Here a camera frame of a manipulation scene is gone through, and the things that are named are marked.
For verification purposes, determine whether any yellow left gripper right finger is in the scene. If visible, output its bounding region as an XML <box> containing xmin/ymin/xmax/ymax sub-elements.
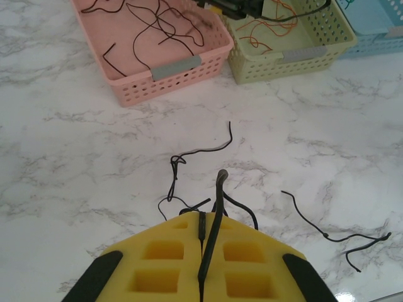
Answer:
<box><xmin>200</xmin><ymin>211</ymin><xmax>337</xmax><ymax>302</ymax></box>

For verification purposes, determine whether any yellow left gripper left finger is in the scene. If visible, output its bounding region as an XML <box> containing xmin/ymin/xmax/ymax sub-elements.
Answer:
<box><xmin>62</xmin><ymin>211</ymin><xmax>203</xmax><ymax>302</ymax></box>

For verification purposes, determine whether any orange cable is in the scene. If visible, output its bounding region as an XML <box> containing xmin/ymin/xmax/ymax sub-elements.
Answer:
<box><xmin>236</xmin><ymin>0</ymin><xmax>299</xmax><ymax>40</ymax></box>
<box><xmin>249</xmin><ymin>21</ymin><xmax>274</xmax><ymax>55</ymax></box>

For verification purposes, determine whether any green perforated plastic basket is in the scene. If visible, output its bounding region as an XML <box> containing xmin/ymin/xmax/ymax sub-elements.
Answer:
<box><xmin>220</xmin><ymin>0</ymin><xmax>359</xmax><ymax>86</ymax></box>

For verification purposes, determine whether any pink perforated plastic basket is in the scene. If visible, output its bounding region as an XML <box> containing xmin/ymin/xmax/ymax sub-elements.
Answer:
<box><xmin>70</xmin><ymin>0</ymin><xmax>236</xmax><ymax>108</ymax></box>

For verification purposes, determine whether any blue perforated plastic basket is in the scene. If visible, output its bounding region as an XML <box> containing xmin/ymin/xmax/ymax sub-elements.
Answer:
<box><xmin>332</xmin><ymin>0</ymin><xmax>403</xmax><ymax>61</ymax></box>

